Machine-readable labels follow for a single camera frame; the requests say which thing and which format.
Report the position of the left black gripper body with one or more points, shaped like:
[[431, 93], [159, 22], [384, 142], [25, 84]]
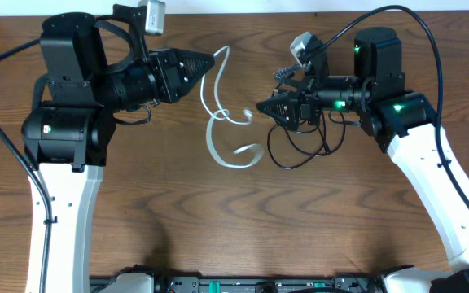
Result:
[[166, 76]]

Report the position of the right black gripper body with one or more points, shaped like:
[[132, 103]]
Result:
[[305, 104]]

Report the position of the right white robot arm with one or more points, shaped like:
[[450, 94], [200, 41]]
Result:
[[403, 123]]

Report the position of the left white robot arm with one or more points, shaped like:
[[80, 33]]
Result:
[[96, 67]]

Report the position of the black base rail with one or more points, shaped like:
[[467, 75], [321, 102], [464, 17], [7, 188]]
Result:
[[267, 285]]

